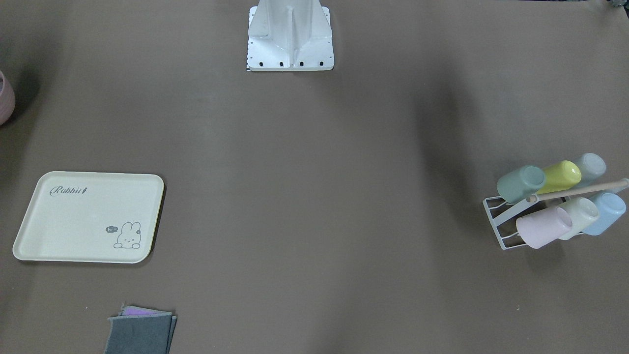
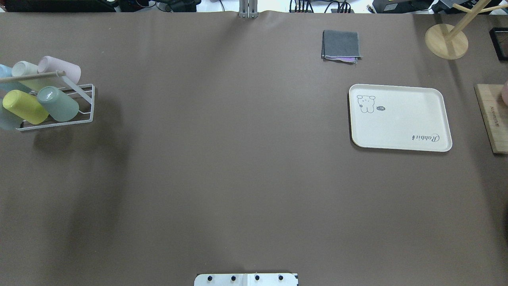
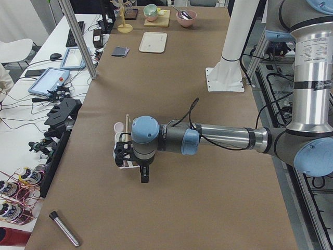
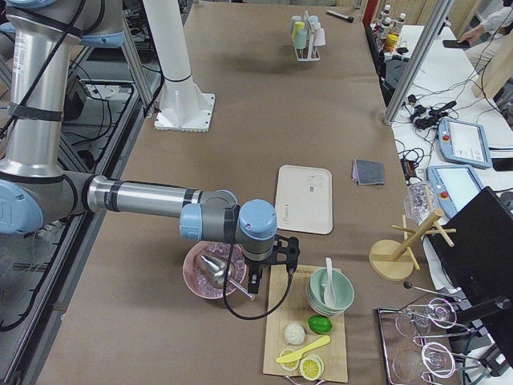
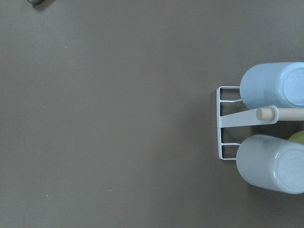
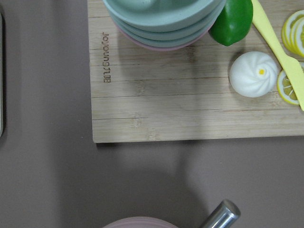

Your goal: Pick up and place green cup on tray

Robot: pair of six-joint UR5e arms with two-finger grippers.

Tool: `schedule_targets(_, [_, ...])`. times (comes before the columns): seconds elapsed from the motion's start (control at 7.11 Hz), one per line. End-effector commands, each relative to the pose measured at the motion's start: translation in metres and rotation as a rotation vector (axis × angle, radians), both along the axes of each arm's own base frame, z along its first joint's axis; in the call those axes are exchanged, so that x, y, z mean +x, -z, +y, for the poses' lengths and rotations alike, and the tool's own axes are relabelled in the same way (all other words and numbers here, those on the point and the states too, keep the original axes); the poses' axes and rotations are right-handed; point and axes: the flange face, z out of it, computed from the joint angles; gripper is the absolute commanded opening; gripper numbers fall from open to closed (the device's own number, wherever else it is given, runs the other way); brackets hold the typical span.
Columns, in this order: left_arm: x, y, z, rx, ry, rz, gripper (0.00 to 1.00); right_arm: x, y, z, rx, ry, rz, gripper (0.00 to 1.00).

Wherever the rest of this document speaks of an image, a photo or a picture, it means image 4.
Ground teach pendant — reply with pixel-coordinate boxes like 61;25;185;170
438;117;492;169
426;165;483;219

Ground pink cup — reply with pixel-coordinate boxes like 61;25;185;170
313;27;325;47

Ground stacked green bowls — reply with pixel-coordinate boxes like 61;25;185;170
306;267;355;317

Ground teach pendant far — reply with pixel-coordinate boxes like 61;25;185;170
438;117;492;169

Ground steel ice scoop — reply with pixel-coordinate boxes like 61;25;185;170
198;253;255;301

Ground white cup rack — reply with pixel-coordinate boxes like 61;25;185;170
289;10;324;62

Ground beige plastic tray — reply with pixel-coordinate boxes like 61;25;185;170
275;165;333;235

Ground black monitor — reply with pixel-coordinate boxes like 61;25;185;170
428;187;512;300

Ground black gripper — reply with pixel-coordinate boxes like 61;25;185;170
244;235;300;294

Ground grey blue cup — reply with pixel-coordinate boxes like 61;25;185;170
289;15;302;30

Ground wire glass rack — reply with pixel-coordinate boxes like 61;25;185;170
374;282;513;385

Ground lemon slice right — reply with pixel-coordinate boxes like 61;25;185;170
299;355;325;381

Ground wooden mug tree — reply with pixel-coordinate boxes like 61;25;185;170
368;188;457;280

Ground white steamed bun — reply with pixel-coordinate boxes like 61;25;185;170
284;322;306;346

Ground steel tube black cap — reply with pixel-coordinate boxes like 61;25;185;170
326;10;354;23

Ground lemon slice left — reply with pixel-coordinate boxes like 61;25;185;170
278;347;301;372

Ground lemon slice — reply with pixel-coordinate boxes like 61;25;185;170
278;347;301;372
299;355;325;381

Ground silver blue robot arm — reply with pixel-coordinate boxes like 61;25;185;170
1;1;300;293

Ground white ceramic spoon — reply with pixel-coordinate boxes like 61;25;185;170
324;257;337;308

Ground pink bowl with ice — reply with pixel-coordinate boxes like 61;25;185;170
183;241;247;300

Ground aluminium frame post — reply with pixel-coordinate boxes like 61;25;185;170
382;0;454;126

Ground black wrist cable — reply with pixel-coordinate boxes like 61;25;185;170
222;204;297;321

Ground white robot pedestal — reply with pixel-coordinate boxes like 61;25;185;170
143;0;216;132

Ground green lime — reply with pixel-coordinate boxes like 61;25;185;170
308;315;333;334

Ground mint green cup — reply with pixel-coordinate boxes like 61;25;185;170
293;28;308;50

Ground yellow plastic knife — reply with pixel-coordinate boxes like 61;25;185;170
275;335;331;364

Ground teach pendant near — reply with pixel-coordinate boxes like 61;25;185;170
426;165;483;219

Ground bamboo cutting board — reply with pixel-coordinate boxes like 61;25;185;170
261;265;349;382

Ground yellow green cup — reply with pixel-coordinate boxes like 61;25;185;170
292;21;305;35

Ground grey folded cloth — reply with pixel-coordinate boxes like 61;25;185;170
352;159;385;185

